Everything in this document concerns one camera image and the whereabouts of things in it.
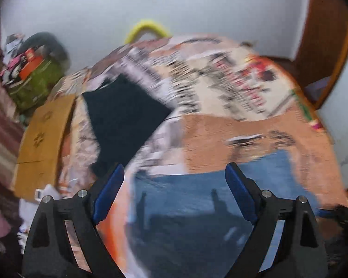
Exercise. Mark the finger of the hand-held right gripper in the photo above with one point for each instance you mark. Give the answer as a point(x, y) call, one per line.
point(326, 212)

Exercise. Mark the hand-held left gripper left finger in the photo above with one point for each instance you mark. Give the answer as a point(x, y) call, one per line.
point(107, 197)

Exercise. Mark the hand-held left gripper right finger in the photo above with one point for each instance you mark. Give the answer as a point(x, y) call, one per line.
point(240, 194)

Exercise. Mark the blue denim jeans pants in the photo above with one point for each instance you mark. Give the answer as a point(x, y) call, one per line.
point(185, 223)

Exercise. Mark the black folded garment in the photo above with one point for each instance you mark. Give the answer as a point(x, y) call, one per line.
point(124, 121)

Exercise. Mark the bamboo lap desk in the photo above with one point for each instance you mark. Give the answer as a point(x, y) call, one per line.
point(40, 144)

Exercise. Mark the white sliding door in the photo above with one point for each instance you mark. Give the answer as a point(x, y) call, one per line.
point(343, 121)

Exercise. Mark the printed blanket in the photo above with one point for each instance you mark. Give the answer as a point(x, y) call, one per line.
point(220, 92)

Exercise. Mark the green fabric cabinet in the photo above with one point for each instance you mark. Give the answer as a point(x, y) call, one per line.
point(36, 88)

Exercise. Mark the striped curtain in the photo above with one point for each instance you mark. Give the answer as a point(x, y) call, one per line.
point(0, 121)

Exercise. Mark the orange box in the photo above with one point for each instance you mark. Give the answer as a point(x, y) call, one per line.
point(31, 66)

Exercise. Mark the wooden wardrobe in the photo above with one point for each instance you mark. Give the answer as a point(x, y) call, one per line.
point(324, 40)

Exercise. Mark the yellow foam tube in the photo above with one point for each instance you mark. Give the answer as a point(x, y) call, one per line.
point(145, 27)

